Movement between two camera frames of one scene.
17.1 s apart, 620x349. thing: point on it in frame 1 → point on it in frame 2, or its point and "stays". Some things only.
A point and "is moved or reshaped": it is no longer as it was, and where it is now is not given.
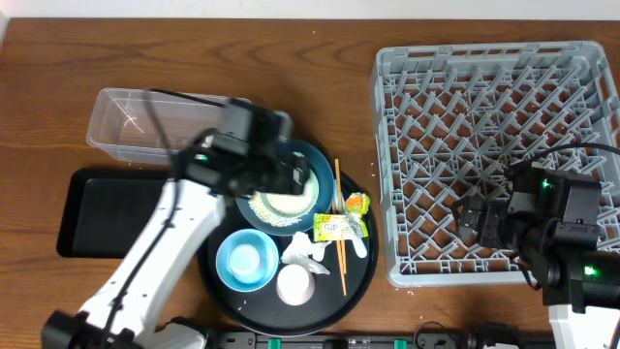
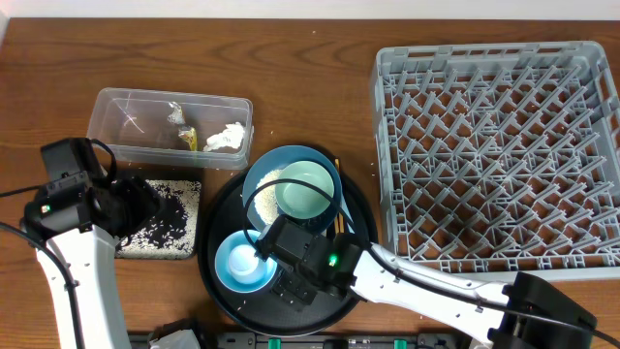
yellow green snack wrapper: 337,227 → 189,134
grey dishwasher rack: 452,121 stays
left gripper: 294,183 → 149,200
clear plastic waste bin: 125,123 stays
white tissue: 300,249 is moved or reshaped
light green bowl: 294,206 is moved or reshaped
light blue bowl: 267,256 stays
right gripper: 493,211 → 288,287
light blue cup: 245,263 stays
